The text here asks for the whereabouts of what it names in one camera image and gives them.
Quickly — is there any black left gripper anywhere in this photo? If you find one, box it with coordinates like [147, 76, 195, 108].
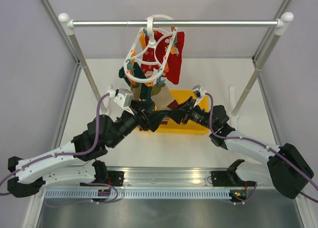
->
[108, 99, 169, 148]

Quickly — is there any white slotted cable duct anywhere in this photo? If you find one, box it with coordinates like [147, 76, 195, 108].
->
[44, 188, 232, 199]

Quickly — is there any red christmas sock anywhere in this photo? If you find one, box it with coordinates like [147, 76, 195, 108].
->
[163, 31, 185, 85]
[139, 31, 170, 76]

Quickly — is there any silver clothes rack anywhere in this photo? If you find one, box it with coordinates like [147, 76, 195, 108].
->
[58, 12, 294, 117]

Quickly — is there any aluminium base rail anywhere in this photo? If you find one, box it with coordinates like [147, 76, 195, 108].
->
[34, 166, 304, 189]

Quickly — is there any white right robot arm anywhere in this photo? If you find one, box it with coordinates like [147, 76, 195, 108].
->
[167, 98, 318, 199]

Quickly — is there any dark green sock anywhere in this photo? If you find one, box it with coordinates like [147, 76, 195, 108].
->
[140, 84, 154, 103]
[118, 63, 146, 87]

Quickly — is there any beige striped sock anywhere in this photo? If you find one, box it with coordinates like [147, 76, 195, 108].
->
[130, 82, 142, 101]
[151, 83, 179, 110]

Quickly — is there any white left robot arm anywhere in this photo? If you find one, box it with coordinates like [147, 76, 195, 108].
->
[3, 101, 172, 198]

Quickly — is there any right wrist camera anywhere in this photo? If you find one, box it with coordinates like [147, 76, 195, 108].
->
[192, 85, 206, 107]

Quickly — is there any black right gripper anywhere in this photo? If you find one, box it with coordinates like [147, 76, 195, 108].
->
[166, 96, 216, 131]

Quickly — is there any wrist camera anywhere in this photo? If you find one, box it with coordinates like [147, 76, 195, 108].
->
[192, 85, 206, 107]
[108, 88, 134, 114]

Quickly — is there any yellow plastic tray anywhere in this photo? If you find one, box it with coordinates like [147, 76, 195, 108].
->
[135, 88, 211, 135]

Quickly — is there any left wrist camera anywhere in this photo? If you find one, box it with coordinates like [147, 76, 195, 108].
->
[108, 88, 134, 114]

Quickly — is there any white clip sock hanger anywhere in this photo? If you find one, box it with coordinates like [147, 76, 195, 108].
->
[123, 14, 185, 87]

